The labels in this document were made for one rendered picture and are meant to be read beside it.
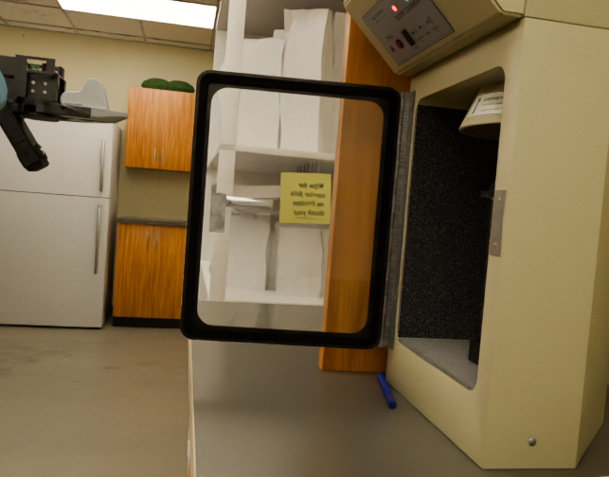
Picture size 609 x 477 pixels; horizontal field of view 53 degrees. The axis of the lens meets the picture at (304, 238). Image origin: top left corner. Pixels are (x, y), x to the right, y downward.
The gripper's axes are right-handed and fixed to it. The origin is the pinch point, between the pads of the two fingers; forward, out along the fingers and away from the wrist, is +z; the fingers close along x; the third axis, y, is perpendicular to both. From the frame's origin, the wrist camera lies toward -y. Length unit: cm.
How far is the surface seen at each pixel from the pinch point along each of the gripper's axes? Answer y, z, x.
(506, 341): -23, 44, -37
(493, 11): 11, 40, -36
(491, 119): 1, 45, -28
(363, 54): 14.1, 36.5, -0.4
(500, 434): -33, 45, -37
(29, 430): -131, -57, 219
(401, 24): 14.0, 36.4, -17.8
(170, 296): -100, 3, 464
